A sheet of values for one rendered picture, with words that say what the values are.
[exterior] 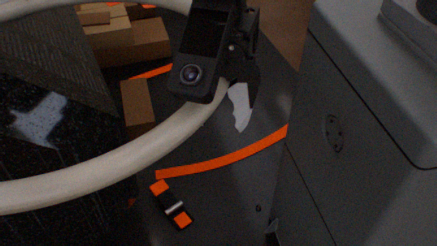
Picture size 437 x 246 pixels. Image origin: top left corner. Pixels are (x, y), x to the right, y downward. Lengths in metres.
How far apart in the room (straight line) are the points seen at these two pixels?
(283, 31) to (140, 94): 1.04
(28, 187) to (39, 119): 0.49
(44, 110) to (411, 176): 0.69
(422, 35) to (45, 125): 0.73
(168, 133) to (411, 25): 0.48
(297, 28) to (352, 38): 1.67
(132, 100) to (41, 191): 1.30
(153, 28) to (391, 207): 1.68
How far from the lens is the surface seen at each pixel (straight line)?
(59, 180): 0.36
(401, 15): 0.73
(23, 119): 0.84
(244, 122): 0.48
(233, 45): 0.41
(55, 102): 0.87
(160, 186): 1.40
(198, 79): 0.36
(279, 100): 1.80
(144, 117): 1.56
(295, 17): 2.48
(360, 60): 0.67
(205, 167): 1.50
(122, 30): 1.95
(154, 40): 2.01
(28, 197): 0.37
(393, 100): 0.61
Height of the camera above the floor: 1.21
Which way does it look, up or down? 46 degrees down
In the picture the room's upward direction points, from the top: straight up
